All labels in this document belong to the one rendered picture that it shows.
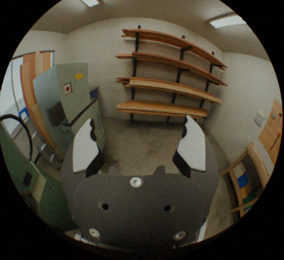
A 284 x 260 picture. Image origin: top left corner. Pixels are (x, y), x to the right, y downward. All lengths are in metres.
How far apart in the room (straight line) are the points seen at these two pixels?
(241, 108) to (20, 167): 3.30
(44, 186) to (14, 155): 0.29
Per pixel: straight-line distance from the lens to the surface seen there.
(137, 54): 1.40
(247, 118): 2.49
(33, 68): 2.27
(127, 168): 1.39
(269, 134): 2.42
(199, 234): 1.55
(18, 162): 0.78
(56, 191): 0.89
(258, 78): 2.63
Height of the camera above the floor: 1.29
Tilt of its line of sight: 33 degrees down
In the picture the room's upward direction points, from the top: 6 degrees clockwise
